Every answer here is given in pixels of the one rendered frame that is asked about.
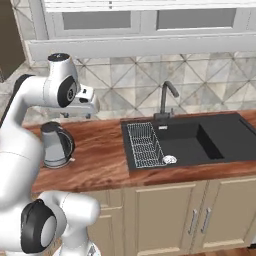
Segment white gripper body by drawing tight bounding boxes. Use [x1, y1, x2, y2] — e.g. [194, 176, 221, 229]
[60, 94, 101, 116]

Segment silver electric kettle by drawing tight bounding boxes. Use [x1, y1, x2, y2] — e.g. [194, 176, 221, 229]
[39, 121, 76, 170]

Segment black sink tap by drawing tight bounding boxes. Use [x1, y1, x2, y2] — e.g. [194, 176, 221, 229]
[152, 80, 181, 122]

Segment white framed window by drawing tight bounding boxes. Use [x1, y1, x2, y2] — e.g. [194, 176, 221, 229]
[25, 0, 256, 62]

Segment silver sink drain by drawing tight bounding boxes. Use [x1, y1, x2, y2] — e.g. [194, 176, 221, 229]
[162, 154, 177, 166]

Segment dark brown tall cupboard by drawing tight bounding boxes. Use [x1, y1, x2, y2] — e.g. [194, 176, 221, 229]
[0, 0, 27, 83]

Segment white window blind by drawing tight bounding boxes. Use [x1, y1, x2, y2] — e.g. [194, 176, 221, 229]
[43, 0, 256, 13]

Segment beige cupboard door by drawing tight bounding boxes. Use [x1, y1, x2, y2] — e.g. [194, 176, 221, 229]
[133, 181, 202, 256]
[191, 176, 256, 255]

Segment black kitchen sink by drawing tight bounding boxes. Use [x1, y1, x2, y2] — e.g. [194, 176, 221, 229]
[120, 111, 256, 171]

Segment white wire dish rack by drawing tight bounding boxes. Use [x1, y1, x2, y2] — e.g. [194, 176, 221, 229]
[126, 121, 167, 168]

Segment silver cupboard door handle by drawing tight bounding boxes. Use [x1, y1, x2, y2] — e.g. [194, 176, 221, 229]
[187, 208, 199, 236]
[200, 207, 213, 235]

